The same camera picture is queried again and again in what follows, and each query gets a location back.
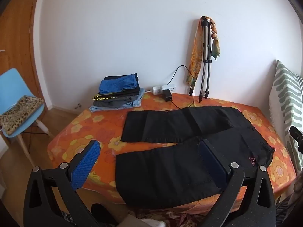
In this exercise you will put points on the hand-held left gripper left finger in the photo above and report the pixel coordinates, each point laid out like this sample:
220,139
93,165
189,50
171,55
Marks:
86,164

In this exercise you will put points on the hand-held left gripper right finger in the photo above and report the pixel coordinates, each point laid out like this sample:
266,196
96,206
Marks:
210,165

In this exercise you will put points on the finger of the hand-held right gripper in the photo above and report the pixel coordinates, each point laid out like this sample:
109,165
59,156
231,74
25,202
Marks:
297,133

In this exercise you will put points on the black pants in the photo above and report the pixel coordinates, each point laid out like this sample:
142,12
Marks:
165,170

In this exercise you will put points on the orange floral bedsheet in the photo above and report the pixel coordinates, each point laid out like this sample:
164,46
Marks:
94,127

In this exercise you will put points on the green striped white pillow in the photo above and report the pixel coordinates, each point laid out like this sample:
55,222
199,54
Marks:
286,92

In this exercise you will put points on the metal door stopper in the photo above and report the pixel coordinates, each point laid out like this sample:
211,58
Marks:
78,105

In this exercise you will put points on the grey knit garment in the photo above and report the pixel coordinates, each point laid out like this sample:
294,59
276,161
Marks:
113,101

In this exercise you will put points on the light blue folded garment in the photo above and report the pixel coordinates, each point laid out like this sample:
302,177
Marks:
132,105

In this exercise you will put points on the black power adapter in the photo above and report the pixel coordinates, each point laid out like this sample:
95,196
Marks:
168,95

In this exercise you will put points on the leopard print cushion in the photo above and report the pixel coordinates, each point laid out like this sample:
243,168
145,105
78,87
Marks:
19,114

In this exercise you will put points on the blue folded shorts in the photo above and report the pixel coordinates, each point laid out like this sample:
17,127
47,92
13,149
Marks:
116,84

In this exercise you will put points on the white power strip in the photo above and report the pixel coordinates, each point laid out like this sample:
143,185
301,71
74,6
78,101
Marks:
157,89

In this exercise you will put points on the light blue chair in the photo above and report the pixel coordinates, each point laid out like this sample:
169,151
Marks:
14,85

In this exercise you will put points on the orange patterned scarf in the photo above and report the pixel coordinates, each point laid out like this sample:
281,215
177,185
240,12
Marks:
196,56

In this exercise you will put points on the silver tripod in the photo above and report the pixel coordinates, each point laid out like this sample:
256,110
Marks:
205,52

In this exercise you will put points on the wooden door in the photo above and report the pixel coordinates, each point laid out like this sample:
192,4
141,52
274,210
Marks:
16,40

